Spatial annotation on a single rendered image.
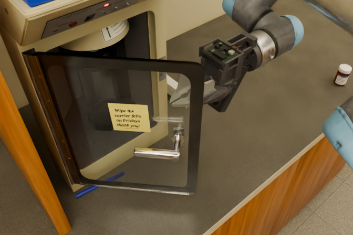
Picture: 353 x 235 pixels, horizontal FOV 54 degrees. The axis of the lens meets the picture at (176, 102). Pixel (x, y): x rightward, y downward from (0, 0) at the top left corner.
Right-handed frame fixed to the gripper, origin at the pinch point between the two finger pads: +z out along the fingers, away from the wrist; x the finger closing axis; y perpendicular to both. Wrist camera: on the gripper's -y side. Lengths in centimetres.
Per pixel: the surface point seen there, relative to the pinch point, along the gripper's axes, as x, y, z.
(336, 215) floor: 22, -128, -95
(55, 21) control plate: -10.0, 18.7, 15.0
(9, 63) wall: -61, -19, 16
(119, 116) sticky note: -6.4, -2.8, 9.0
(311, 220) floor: 15, -128, -83
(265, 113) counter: -5, -34, -41
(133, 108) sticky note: -4.3, -0.5, 7.0
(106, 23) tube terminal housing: -18.4, 9.6, 2.5
